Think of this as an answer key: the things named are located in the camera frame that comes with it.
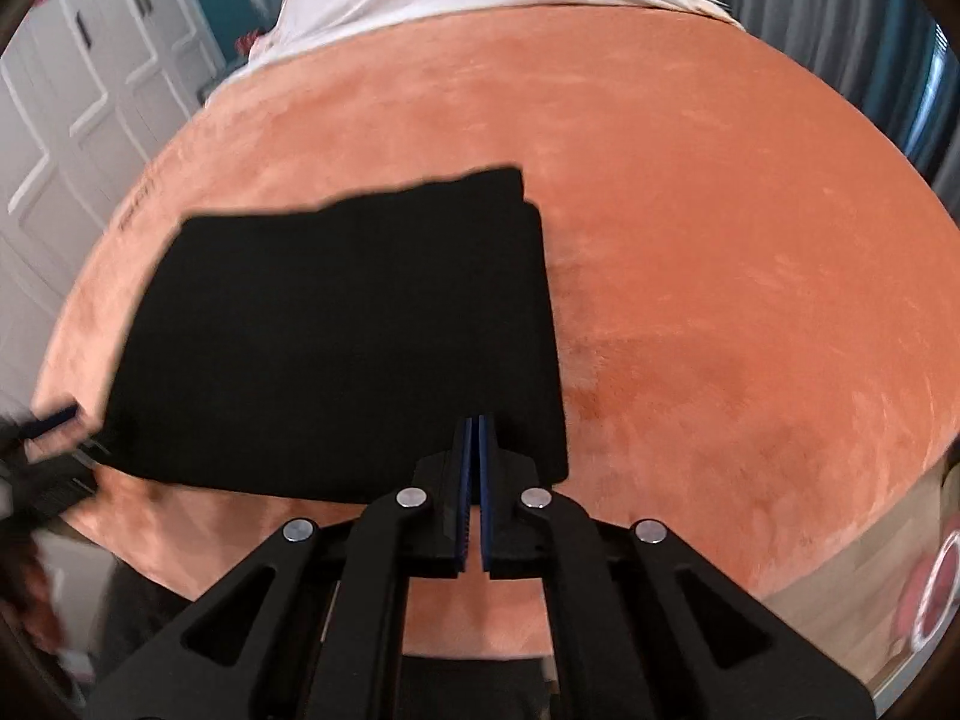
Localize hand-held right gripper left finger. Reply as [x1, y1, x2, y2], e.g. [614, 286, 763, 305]
[86, 414, 476, 720]

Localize white wardrobe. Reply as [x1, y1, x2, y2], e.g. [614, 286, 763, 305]
[0, 0, 226, 410]

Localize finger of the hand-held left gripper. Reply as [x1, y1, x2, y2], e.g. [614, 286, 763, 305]
[21, 403, 81, 437]
[66, 426, 115, 467]

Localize pink round fan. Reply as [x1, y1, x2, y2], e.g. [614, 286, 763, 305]
[895, 529, 960, 651]

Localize black pants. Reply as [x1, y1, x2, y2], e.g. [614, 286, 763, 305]
[101, 163, 569, 503]

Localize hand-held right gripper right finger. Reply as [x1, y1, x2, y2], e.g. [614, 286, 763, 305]
[478, 414, 878, 720]

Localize blue curtain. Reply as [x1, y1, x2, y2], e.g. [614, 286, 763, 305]
[885, 21, 955, 182]

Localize orange plush blanket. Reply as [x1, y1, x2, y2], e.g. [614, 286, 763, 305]
[30, 4, 959, 661]

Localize person's left hand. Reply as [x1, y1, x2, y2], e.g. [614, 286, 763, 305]
[0, 529, 62, 653]

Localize grey curtain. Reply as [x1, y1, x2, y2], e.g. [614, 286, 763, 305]
[705, 0, 960, 188]

